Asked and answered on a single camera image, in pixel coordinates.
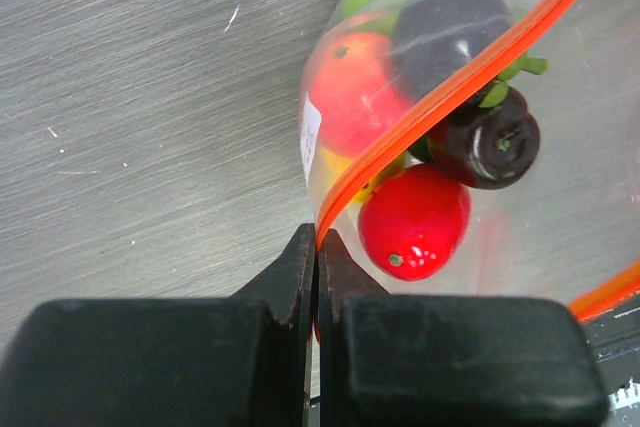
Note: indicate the clear zip top bag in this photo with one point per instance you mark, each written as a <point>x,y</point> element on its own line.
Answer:
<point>570,229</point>

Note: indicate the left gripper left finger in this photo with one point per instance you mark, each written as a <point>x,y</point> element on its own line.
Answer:
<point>243,360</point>

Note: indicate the yellow pear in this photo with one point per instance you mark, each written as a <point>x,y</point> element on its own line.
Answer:
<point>336,164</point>

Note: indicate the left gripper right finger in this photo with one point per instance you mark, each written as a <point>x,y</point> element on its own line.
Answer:
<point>447,360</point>

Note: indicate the dark maroon fruit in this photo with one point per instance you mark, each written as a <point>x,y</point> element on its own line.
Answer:
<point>432,39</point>
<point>487,148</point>

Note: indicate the red oval fruit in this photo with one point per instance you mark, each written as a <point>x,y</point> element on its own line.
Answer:
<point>414,221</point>

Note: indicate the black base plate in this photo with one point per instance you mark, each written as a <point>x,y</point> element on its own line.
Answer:
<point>614,340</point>

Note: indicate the red apple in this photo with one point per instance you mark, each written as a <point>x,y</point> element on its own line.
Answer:
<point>355,91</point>

